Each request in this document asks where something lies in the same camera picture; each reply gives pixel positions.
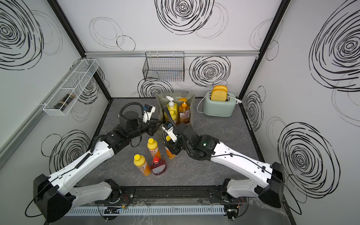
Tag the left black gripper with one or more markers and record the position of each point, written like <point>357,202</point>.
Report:
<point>152,127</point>

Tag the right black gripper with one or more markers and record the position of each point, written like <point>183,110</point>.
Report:
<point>172,147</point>

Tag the green fabric shopping bag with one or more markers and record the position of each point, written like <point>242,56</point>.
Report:
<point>163,101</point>

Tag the yellow cap bottle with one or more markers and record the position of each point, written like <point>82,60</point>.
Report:
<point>141,163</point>
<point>169,154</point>
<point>173,116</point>
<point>153,148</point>

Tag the orange pump soap bottle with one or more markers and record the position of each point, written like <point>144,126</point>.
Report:
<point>184,111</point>

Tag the yellow pump soap bottle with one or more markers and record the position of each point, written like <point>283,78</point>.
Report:
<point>172,105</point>

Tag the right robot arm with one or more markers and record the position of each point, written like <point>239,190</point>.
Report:
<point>264,181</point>

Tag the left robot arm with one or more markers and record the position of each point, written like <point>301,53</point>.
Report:
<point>55,195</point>

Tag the red soap bottle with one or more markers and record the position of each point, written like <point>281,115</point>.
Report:
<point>158,166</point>

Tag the mint green toaster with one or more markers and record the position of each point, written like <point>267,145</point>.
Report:
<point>219,108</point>

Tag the toast slice front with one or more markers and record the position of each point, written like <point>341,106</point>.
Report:
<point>219,95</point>

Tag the toast slice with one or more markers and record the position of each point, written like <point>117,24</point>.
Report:
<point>222,87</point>
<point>219,95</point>

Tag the toast slice back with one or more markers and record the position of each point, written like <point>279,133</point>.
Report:
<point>222,87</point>

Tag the dark item in shelf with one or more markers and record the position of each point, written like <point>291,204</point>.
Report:
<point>64,102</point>

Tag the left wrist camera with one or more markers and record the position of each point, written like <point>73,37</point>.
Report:
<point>148,110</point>

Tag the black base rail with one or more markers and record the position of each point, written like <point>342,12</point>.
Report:
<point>174,192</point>

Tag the black wire basket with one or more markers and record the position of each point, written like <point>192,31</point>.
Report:
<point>164,65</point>

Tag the white slotted cable duct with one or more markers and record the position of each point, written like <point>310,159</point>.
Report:
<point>147,210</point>

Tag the white wire shelf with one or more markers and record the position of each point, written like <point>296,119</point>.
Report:
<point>80,82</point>

